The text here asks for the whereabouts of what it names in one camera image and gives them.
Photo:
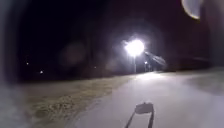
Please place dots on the street lamp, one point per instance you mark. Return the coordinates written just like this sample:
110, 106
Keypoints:
134, 48

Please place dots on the grey paved path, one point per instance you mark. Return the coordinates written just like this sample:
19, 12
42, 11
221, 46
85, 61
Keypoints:
133, 96

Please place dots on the robot's own part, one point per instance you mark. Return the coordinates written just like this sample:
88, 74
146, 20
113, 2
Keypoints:
144, 108

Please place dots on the grass verge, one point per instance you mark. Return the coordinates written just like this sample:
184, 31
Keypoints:
63, 95
211, 81

